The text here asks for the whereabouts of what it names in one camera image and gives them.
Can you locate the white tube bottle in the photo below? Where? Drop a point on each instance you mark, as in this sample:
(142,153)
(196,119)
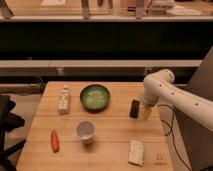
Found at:
(64,100)

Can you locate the black eraser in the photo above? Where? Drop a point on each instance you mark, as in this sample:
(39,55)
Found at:
(134,110)

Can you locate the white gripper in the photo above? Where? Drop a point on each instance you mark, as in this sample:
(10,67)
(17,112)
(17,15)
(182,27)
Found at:
(148,103)

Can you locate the white cup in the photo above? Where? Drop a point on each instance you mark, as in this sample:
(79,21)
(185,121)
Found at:
(85,131)

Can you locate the green bowl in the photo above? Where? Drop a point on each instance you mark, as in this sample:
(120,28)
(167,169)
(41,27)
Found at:
(95,97)

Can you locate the black chair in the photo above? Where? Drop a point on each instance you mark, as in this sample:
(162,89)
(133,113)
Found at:
(8,122)

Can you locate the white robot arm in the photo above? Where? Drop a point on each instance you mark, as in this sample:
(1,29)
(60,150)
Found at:
(161,85)

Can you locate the orange carrot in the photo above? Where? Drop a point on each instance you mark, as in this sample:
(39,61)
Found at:
(54,141)

